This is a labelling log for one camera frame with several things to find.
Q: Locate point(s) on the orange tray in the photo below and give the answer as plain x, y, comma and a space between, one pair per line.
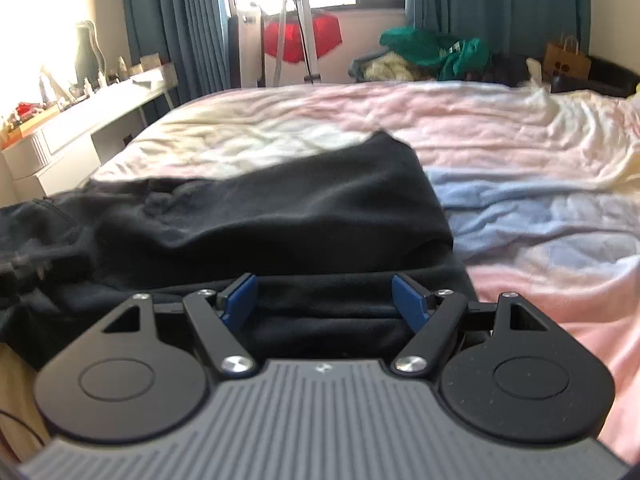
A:
30, 127

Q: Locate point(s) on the white cloth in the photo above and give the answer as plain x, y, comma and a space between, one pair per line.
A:
536, 70

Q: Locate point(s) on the garment steamer stand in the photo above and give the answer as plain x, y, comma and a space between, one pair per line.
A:
307, 35

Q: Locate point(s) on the dark clothes pile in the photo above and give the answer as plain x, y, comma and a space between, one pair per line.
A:
507, 67

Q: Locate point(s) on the green garment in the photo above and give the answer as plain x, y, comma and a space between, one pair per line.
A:
420, 45

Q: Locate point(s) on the yellow garment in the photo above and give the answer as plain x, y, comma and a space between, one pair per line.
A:
390, 67

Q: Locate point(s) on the pastel bed sheet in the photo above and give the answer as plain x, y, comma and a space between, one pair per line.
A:
500, 135

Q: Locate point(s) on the black garment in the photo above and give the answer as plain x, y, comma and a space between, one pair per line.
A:
300, 210

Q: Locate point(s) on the black sofa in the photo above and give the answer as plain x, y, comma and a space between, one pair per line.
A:
607, 77

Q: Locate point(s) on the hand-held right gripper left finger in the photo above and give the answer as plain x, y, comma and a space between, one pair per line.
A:
240, 300

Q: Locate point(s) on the white panel heater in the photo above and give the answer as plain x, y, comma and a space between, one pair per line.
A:
250, 50

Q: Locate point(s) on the brown paper bag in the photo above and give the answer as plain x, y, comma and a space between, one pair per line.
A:
570, 62

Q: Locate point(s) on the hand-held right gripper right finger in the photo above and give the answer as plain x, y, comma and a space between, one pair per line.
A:
410, 300

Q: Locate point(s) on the blue curtain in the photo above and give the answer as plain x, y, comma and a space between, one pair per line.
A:
500, 0
175, 25

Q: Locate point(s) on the wavy table mirror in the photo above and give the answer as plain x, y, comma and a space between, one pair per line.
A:
87, 57

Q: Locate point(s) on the red cloth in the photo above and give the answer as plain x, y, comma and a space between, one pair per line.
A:
325, 35

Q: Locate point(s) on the white dressing table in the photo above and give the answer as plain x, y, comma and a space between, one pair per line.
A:
75, 130

